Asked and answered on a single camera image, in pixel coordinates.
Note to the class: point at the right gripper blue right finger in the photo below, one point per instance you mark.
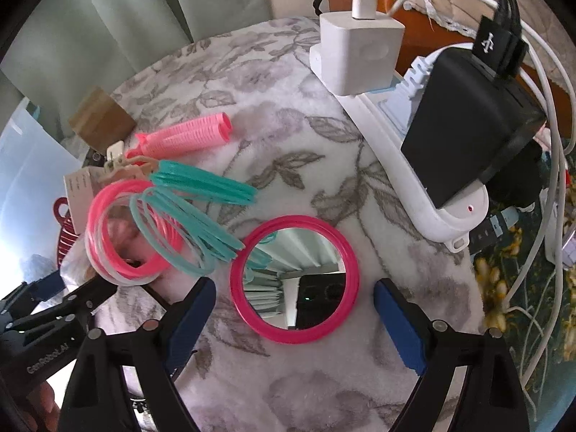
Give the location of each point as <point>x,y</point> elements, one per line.
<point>405,323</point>

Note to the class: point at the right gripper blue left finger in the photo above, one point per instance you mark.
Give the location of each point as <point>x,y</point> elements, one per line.
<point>184,322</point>

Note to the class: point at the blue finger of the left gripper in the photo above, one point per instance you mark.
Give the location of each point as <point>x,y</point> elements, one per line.
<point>47,287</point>

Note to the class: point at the pink round hand mirror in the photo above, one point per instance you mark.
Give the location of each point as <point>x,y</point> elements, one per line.
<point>295,281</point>

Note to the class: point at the red hair claw clip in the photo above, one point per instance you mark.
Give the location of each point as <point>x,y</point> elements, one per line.
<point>70,246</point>

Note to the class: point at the pink bangles stack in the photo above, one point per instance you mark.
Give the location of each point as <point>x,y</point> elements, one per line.
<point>115,246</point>

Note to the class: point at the white medicine box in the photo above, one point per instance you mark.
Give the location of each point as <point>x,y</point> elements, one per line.
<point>81,188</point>

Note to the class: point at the teal thin bangles bundle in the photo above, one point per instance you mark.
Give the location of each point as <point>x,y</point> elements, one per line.
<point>184,236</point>

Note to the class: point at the beige hair claw clip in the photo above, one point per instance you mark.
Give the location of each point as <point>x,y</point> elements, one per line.
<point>119,167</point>

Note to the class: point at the brown packing tape roll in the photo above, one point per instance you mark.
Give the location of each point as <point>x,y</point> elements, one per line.
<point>100,121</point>

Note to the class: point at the pink hair roller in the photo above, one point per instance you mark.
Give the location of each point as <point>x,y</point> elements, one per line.
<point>180,139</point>

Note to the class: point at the black multiport charger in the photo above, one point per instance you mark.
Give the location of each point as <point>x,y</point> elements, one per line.
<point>486,124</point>

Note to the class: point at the white power strip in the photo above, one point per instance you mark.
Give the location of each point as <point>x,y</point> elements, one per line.
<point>384,118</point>

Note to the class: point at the green curtain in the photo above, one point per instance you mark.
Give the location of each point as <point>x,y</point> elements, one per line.
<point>53,52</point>

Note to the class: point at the white usb charger cube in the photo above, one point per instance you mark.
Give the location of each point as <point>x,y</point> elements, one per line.
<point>358,55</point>

